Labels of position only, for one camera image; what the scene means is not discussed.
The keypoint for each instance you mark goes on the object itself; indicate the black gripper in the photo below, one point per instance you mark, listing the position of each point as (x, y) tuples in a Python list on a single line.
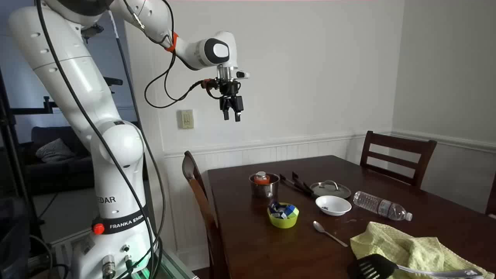
[(227, 86)]

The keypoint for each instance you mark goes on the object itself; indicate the robot base platform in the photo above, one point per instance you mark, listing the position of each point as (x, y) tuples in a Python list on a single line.
[(170, 267)]

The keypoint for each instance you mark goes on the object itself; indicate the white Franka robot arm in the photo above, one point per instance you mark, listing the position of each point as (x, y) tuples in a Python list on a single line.
[(77, 78)]

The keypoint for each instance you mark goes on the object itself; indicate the blue and silver keys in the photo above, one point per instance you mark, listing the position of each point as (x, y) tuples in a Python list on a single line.
[(282, 210)]

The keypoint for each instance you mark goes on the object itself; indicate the yellow bowl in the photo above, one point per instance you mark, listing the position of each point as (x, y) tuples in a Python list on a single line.
[(282, 219)]

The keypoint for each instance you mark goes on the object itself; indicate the white bowl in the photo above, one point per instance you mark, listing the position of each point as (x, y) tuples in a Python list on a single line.
[(333, 207)]

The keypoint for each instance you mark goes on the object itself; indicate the orange item in cup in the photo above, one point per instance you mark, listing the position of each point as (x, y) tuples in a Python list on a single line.
[(260, 179)]

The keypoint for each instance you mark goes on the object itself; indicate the metal cup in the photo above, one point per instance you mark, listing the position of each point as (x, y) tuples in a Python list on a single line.
[(265, 188)]

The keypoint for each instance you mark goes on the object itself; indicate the black tongs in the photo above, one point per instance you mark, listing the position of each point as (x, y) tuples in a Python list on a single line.
[(297, 184)]

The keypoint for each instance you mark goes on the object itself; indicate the dark wooden chair curved back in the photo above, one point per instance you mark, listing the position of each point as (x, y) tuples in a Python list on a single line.
[(201, 207)]

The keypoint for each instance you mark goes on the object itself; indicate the glass pan lid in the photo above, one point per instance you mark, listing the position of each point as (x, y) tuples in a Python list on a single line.
[(330, 188)]

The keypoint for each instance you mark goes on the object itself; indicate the metal spoon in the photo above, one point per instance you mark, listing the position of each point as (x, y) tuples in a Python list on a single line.
[(328, 233)]

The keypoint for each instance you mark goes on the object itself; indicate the dark wooden chair slatted back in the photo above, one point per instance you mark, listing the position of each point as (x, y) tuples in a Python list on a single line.
[(396, 156)]

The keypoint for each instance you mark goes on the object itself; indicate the clear plastic water bottle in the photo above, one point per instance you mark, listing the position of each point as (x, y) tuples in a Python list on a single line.
[(381, 205)]

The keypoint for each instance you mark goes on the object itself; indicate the grey pillow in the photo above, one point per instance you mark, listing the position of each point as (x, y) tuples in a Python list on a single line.
[(52, 151)]

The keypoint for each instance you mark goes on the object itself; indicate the dark sofa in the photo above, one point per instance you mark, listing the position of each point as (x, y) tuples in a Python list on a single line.
[(55, 173)]

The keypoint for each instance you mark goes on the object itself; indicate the black boom stand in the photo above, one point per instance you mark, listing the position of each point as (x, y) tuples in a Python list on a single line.
[(31, 109)]

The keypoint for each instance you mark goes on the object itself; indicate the black slotted spatula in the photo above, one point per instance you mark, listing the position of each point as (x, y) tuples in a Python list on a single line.
[(376, 267)]

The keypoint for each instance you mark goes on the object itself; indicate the yellow cloth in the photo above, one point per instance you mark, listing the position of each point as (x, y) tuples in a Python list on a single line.
[(412, 249)]

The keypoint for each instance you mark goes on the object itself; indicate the dark wooden chair edge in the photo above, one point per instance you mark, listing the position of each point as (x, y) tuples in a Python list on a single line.
[(491, 199)]

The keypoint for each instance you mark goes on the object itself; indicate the beige wall switch plate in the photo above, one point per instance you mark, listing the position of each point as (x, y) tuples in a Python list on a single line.
[(184, 119)]

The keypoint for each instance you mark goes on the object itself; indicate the black camera on stand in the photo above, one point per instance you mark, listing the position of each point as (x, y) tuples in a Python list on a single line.
[(114, 81)]

